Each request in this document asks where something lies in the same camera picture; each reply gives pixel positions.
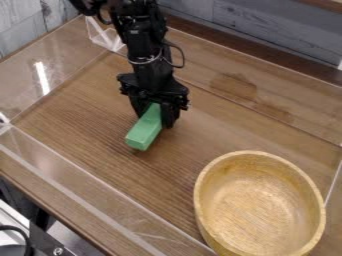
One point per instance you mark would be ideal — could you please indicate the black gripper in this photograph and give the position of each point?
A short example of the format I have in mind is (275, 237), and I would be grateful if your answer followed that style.
(167, 92)

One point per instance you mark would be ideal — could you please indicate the green rectangular block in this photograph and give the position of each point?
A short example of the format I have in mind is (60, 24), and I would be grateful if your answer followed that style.
(146, 129)

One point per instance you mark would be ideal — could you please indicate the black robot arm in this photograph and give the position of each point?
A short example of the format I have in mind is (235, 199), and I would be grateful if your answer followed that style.
(140, 26)

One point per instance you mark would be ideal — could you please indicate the brown wooden bowl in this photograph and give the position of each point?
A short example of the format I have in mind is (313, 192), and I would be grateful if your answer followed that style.
(258, 206)

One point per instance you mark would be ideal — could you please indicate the clear acrylic corner bracket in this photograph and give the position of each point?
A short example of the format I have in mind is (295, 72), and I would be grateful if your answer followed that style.
(103, 37)

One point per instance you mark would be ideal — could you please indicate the clear acrylic tray wall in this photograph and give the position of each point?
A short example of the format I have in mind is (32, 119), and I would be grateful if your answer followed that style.
(127, 199)

